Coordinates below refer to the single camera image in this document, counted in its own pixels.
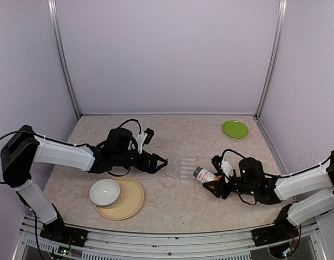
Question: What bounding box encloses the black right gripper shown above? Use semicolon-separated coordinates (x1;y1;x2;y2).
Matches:
204;172;257;199

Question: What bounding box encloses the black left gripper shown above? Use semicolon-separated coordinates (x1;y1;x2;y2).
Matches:
113;150;168;174

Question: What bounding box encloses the orange pill bottle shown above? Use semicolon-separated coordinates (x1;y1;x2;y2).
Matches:
193;167;220;183

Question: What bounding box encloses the clear plastic pill organizer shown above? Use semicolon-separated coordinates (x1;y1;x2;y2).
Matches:
177;155;198;183

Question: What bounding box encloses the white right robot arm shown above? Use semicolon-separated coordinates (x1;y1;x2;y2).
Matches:
196;150;334;241

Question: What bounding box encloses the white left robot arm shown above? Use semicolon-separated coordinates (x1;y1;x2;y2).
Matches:
0;125;168;241

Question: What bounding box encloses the beige round plate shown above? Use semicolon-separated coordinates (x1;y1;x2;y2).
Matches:
95;177;145;220

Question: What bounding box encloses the green plastic plate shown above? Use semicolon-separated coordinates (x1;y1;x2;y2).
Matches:
222;120;249;139

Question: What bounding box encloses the white ceramic bowl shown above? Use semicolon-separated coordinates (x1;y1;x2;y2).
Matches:
89;179;121;207

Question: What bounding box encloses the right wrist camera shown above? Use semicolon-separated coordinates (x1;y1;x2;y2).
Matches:
211;155;234;182

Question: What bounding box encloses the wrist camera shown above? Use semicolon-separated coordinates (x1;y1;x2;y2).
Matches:
135;128;155;154
211;155;234;182

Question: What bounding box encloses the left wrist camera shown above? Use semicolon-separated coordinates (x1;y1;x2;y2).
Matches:
135;128;155;154

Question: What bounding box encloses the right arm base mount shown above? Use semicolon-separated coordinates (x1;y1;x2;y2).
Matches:
251;204;300;246

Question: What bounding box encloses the aluminium front rail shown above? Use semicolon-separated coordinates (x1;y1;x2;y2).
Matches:
9;216;328;259

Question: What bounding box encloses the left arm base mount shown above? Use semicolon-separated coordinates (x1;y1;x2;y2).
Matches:
40;223;88;247

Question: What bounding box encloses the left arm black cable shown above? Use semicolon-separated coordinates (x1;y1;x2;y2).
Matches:
0;131;35;185

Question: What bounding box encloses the left aluminium corner post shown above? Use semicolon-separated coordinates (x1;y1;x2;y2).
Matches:
48;0;82;120

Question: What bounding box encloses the aluminium corner post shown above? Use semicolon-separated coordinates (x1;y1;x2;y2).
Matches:
255;0;287;121
48;0;82;120

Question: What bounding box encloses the right aluminium corner post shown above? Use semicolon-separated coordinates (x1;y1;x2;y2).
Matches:
255;0;287;121

